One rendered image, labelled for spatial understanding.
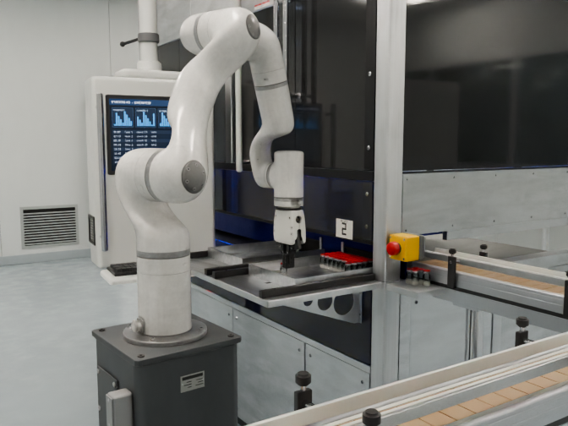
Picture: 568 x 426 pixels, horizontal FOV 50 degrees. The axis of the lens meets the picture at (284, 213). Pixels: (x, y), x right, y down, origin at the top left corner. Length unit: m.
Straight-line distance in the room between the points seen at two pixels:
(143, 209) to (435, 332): 1.08
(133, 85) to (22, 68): 4.59
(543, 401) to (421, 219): 1.02
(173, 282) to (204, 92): 0.43
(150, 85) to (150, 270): 1.27
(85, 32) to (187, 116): 5.89
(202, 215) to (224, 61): 1.24
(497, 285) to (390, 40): 0.74
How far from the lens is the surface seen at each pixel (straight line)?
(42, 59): 7.07
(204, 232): 2.58
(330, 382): 2.15
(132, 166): 1.36
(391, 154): 1.80
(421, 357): 2.02
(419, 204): 1.89
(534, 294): 1.63
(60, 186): 7.06
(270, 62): 1.61
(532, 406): 0.96
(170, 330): 1.38
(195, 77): 1.41
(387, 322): 1.87
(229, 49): 1.43
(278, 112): 1.63
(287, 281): 1.74
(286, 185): 1.67
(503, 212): 2.20
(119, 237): 2.49
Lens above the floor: 1.30
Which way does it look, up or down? 7 degrees down
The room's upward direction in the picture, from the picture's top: straight up
